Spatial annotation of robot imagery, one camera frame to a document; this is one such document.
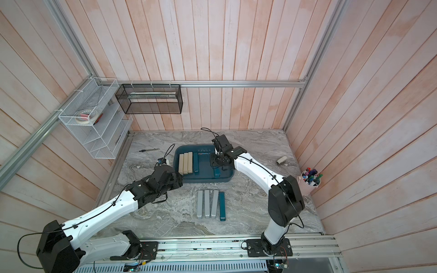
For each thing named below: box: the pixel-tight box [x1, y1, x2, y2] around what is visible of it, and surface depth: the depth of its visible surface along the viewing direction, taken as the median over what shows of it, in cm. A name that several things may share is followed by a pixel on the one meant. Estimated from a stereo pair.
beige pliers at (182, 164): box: [178, 152, 188, 175], surface depth 103 cm
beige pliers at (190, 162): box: [187, 151, 193, 174], surface depth 100 cm
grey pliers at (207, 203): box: [204, 189, 210, 219], surface depth 86 cm
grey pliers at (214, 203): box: [210, 189, 220, 219], surface depth 86 cm
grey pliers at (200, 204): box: [196, 189, 204, 219], surface depth 85 cm
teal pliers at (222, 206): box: [219, 191, 226, 222], surface depth 85 cm
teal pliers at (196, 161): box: [193, 151, 199, 173], surface depth 103 cm
